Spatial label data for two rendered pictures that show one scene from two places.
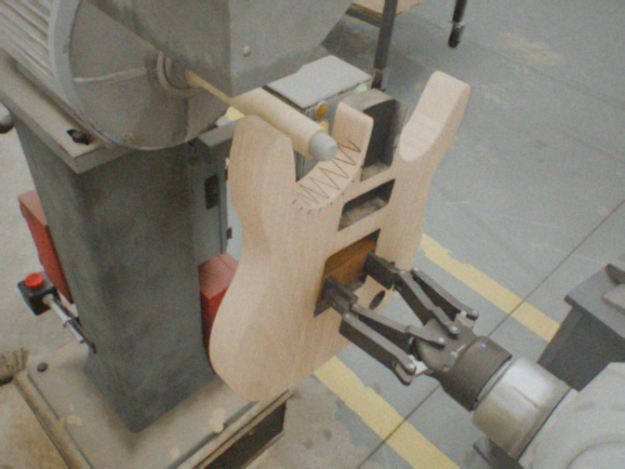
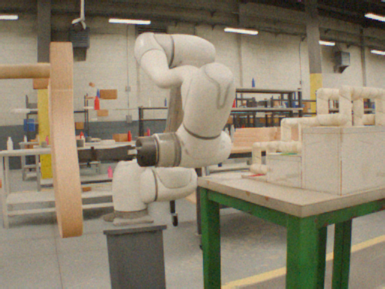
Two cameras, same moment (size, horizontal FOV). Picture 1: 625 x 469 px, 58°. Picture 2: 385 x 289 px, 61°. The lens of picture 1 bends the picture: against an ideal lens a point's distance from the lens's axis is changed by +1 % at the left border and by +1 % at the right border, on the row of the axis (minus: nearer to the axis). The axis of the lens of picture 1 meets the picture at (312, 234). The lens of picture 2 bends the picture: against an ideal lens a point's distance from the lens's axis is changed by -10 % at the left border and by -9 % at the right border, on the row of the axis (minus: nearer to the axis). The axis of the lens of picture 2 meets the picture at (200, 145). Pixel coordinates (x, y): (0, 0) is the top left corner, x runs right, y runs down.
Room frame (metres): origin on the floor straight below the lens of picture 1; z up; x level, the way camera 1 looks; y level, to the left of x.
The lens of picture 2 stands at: (-0.15, 0.56, 1.11)
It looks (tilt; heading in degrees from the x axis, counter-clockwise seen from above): 3 degrees down; 294
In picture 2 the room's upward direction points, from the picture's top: 2 degrees counter-clockwise
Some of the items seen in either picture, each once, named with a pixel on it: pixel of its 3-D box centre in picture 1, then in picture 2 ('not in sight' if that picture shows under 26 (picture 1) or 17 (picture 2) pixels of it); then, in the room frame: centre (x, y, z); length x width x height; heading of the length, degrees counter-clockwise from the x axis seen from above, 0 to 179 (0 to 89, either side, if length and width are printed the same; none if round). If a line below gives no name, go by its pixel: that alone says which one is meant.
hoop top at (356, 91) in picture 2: not in sight; (363, 92); (-0.19, -0.46, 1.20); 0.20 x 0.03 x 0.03; 52
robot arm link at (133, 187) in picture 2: not in sight; (131, 184); (0.78, -0.74, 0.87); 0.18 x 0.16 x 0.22; 48
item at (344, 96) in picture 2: not in sight; (345, 108); (-0.14, -0.40, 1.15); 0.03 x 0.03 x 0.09
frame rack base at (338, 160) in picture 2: not in sight; (351, 156); (-0.15, -0.49, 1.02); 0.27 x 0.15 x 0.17; 53
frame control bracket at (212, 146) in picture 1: (248, 130); not in sight; (0.79, 0.13, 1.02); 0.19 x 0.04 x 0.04; 139
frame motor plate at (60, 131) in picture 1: (89, 77); not in sight; (0.75, 0.36, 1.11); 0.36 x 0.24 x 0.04; 49
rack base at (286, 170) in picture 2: not in sight; (313, 165); (-0.03, -0.59, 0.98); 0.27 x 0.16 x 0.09; 53
